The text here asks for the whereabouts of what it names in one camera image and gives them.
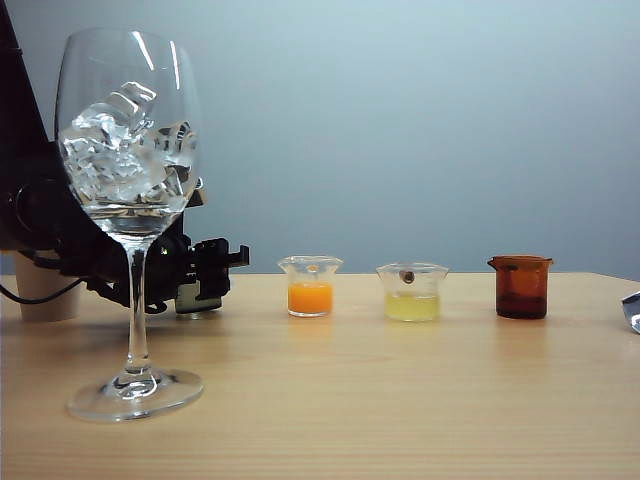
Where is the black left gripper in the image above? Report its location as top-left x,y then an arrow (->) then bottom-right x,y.
55,208 -> 251,314

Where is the smoky grey measuring cup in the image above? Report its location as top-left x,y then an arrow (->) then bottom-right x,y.
174,282 -> 225,320

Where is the clear cup with orange juice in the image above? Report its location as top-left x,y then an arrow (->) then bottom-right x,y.
277,255 -> 345,319

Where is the beige paper cup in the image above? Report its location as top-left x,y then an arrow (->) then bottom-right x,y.
13,249 -> 83,322

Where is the clear cup with yellow juice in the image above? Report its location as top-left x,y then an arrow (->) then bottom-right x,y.
375,262 -> 450,324

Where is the amber brown measuring cup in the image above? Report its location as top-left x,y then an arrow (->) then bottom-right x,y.
487,254 -> 555,321

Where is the clear wine glass with ice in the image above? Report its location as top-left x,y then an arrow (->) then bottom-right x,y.
55,28 -> 207,425

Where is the silver foil object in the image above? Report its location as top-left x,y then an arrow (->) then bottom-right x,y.
621,289 -> 640,335

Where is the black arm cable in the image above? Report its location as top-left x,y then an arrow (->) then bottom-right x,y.
0,277 -> 84,305

